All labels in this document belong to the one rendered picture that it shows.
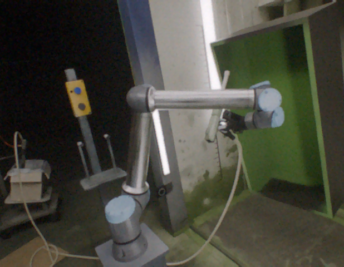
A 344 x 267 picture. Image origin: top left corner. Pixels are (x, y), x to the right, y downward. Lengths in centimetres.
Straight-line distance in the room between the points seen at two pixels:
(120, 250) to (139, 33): 148
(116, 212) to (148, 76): 113
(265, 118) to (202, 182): 138
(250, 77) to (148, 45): 82
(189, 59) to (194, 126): 59
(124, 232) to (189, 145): 118
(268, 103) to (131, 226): 85
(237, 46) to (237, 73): 19
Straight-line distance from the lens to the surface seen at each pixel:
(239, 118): 129
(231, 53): 181
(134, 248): 135
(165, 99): 104
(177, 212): 237
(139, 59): 197
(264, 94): 102
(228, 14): 257
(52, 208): 336
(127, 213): 126
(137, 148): 127
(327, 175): 165
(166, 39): 211
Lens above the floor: 151
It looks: 15 degrees down
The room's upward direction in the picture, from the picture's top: 10 degrees counter-clockwise
